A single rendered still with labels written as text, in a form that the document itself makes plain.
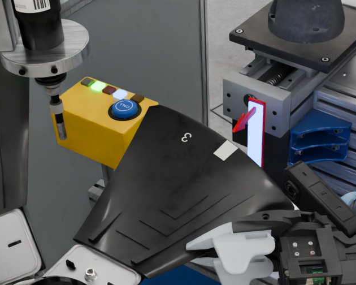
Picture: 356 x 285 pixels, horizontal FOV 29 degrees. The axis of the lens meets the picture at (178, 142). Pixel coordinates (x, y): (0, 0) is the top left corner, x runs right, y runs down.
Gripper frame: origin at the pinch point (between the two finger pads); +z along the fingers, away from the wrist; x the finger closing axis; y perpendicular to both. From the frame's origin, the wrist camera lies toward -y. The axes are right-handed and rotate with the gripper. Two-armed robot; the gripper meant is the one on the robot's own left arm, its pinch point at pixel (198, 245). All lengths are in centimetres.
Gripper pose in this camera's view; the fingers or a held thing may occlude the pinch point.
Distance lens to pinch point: 74.7
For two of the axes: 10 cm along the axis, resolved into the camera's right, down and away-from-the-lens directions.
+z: -10.0, 0.7, 0.1
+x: 0.6, 7.0, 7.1
